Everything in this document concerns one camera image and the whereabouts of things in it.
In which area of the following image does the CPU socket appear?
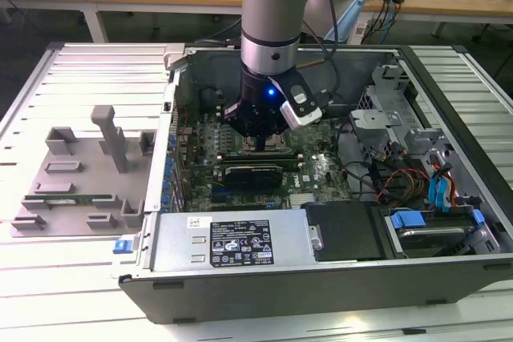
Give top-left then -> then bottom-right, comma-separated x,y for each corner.
239,133 -> 292,155

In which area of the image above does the black round fan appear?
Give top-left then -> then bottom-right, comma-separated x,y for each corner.
200,87 -> 224,113

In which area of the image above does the black graphics card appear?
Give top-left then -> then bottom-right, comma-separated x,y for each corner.
221,163 -> 285,190

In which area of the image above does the green motherboard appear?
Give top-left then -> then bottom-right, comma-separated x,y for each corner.
172,103 -> 356,213

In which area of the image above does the pale case latch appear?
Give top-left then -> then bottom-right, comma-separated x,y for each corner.
163,42 -> 188,74

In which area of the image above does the silver drive cage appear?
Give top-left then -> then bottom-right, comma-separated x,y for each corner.
347,63 -> 420,161

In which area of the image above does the black plastic cover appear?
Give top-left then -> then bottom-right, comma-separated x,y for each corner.
300,200 -> 389,262

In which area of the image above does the silver power supply unit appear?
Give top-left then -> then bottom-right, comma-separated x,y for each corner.
150,208 -> 318,273

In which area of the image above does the silver disk bay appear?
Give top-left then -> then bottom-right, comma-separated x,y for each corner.
384,127 -> 504,259

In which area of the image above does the grey parts rack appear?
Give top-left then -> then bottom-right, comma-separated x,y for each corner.
10,104 -> 158,239

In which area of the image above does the black open PC case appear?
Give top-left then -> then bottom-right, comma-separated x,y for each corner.
118,43 -> 513,325

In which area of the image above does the green RAM stick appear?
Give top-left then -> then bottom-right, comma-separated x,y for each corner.
23,193 -> 115,204

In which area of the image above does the hard disk in blue carrier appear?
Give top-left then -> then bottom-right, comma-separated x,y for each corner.
384,208 -> 488,259

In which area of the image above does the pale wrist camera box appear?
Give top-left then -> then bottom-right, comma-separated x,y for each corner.
268,71 -> 324,131

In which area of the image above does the red yellow black wire bundle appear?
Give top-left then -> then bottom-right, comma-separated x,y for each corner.
372,157 -> 432,203

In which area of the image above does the blue flat wire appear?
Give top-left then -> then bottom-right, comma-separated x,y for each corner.
426,161 -> 454,215

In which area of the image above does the orange flat wire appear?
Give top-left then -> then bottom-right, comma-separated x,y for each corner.
447,171 -> 458,207

